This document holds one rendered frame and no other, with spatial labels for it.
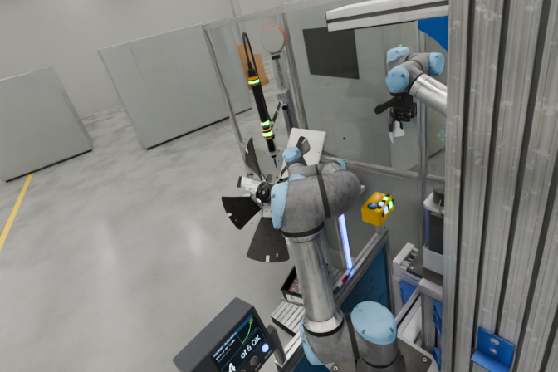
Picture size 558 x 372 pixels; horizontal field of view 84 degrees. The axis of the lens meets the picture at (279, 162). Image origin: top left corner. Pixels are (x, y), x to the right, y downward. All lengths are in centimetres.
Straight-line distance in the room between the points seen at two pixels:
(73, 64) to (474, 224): 1311
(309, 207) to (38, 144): 801
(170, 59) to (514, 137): 652
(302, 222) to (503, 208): 41
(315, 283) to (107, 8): 1299
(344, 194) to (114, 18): 1293
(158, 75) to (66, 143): 287
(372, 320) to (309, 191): 41
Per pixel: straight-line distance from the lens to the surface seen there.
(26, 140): 855
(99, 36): 1337
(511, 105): 63
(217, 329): 110
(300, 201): 76
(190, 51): 694
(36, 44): 1341
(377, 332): 96
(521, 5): 59
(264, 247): 167
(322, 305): 92
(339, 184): 78
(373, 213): 164
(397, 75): 107
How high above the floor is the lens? 207
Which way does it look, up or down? 27 degrees down
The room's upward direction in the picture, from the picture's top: 14 degrees counter-clockwise
